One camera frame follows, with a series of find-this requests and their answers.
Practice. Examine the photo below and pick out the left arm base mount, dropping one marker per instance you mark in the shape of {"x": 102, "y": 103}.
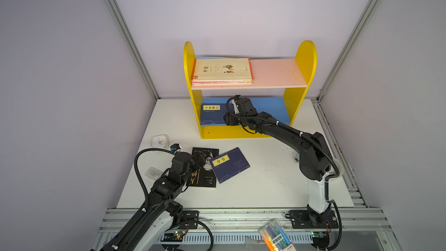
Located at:
{"x": 174, "y": 214}

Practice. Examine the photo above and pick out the dark blue book hidden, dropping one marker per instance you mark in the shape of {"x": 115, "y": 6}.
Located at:
{"x": 229, "y": 164}

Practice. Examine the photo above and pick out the dark blue book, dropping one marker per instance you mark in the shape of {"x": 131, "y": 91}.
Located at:
{"x": 212, "y": 114}

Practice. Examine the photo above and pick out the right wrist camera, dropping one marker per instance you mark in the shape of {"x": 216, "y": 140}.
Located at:
{"x": 234, "y": 100}

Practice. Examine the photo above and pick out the pack of coloured markers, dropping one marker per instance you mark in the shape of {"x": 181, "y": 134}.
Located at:
{"x": 274, "y": 237}

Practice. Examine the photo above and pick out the pink cartoon cover book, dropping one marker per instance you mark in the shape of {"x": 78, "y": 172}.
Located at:
{"x": 221, "y": 83}

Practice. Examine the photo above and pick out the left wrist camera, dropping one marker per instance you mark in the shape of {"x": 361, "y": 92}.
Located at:
{"x": 176, "y": 148}

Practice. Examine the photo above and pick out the small white alarm clock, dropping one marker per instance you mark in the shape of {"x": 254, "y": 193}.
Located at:
{"x": 160, "y": 141}

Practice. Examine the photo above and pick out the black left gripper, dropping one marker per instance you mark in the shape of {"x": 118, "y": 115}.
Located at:
{"x": 200, "y": 160}

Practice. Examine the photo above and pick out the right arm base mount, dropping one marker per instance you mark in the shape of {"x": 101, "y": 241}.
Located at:
{"x": 309, "y": 218}

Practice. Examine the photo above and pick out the black book gold lettering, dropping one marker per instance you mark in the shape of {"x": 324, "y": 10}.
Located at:
{"x": 204, "y": 177}

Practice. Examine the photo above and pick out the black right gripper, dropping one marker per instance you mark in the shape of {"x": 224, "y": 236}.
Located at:
{"x": 231, "y": 118}

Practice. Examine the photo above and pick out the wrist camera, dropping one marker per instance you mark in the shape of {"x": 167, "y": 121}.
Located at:
{"x": 176, "y": 148}
{"x": 234, "y": 100}

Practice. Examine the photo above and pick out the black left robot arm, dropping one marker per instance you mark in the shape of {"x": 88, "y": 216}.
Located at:
{"x": 159, "y": 211}

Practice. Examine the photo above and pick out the beige book orange border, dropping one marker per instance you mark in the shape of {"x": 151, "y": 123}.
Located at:
{"x": 222, "y": 70}

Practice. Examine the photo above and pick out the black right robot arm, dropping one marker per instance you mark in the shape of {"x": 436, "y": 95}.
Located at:
{"x": 314, "y": 160}

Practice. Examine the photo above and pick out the clear plastic small box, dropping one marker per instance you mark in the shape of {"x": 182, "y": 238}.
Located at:
{"x": 153, "y": 173}

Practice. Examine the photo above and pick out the yellow pink blue bookshelf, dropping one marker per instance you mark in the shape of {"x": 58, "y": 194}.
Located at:
{"x": 279, "y": 88}

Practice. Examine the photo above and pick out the clear tape roll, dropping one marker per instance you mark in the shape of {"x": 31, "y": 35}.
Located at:
{"x": 341, "y": 170}

